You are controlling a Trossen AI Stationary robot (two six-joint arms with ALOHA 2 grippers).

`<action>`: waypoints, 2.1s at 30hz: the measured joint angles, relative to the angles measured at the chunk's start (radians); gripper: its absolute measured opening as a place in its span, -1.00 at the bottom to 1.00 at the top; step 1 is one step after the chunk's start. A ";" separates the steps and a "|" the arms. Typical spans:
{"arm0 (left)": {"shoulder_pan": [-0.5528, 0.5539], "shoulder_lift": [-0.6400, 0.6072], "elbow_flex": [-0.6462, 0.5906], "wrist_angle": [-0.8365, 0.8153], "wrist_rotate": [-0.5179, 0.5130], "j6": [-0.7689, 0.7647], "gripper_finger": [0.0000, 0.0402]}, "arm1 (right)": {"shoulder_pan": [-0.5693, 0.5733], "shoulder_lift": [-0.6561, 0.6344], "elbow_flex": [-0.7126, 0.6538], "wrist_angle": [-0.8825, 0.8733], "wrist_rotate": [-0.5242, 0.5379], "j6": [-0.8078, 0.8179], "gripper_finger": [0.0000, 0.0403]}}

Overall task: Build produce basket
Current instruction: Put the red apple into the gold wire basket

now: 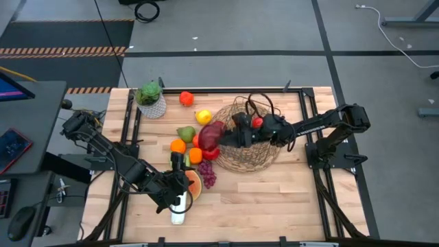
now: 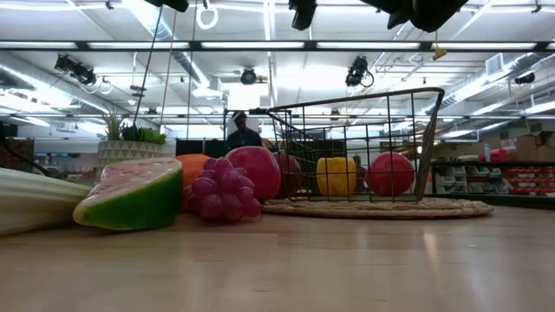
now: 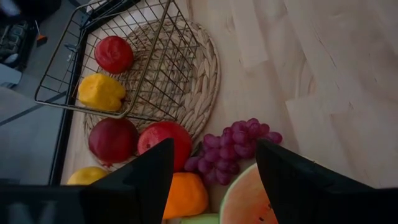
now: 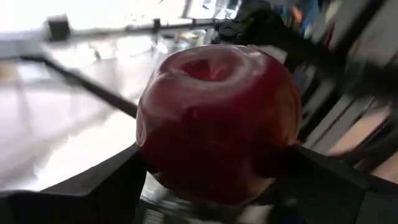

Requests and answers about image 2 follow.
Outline hanging cable with yellow connector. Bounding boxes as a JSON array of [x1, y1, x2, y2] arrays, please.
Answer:
[[431, 29, 448, 62]]

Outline round red apple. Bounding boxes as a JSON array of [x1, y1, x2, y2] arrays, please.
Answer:
[[366, 151, 416, 198]]

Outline pale green leek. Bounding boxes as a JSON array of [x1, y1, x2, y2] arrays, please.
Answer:
[[0, 167, 93, 237]]

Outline purple grape bunch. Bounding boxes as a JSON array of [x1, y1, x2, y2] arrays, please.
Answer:
[[181, 157, 263, 224]]

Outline large orange fruit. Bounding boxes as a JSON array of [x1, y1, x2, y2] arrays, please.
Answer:
[[174, 153, 213, 188]]

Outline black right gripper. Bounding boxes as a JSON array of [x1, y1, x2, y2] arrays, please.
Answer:
[[359, 0, 470, 34]]

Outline long black cable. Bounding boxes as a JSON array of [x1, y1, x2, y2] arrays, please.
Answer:
[[132, 3, 167, 125]]

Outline dark red apple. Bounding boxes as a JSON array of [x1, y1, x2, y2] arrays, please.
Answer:
[[273, 152, 304, 200]]

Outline cardboard boxes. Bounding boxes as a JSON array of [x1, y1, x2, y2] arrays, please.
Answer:
[[514, 131, 555, 163]]

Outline pink item on shelf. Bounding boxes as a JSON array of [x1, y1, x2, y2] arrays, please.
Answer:
[[478, 148, 508, 163]]

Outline yellow bell pepper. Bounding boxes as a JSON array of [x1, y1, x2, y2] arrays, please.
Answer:
[[316, 156, 358, 197]]

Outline thin hanging rope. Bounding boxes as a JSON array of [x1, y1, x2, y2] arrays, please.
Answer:
[[160, 0, 179, 127]]

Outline brown patterned box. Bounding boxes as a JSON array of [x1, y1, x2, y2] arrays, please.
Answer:
[[0, 137, 36, 171]]

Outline plant in patterned pot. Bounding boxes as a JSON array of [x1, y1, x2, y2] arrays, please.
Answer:
[[96, 111, 168, 174]]

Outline black spotlight cluster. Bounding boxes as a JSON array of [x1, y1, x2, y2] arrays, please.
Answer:
[[54, 54, 98, 87]]

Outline round woven placemat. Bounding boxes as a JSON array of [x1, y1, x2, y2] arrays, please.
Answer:
[[261, 196, 494, 221]]

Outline watermelon slice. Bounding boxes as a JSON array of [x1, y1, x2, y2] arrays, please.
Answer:
[[72, 156, 185, 231]]

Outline long black light rail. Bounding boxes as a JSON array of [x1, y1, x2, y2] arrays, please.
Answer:
[[0, 39, 555, 54]]

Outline black partition panel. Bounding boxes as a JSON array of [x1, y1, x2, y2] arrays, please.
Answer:
[[174, 138, 231, 159]]

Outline white air vent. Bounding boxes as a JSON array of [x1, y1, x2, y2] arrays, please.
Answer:
[[484, 52, 505, 78]]

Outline shelf with red white bins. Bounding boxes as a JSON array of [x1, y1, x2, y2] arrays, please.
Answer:
[[428, 159, 555, 197]]

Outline white hanging ring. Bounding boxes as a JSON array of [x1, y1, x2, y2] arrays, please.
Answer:
[[195, 0, 219, 31]]

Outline person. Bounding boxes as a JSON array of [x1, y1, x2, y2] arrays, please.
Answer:
[[225, 111, 264, 152]]

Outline wire basket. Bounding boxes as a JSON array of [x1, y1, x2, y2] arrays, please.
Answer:
[[266, 86, 447, 204]]

